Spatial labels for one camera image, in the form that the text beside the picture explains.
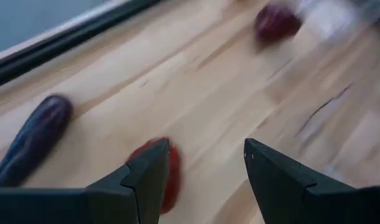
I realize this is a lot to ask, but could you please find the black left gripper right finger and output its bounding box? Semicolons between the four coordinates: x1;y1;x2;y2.
243;138;360;224

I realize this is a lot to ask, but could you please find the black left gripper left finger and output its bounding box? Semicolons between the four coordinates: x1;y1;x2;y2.
85;138;171;224

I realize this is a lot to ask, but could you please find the dark red round fruit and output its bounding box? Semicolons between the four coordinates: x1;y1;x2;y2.
127;136;182;215
254;2;302;44

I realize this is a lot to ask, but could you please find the purple eggplant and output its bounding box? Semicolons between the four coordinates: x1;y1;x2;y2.
0;94;74;189

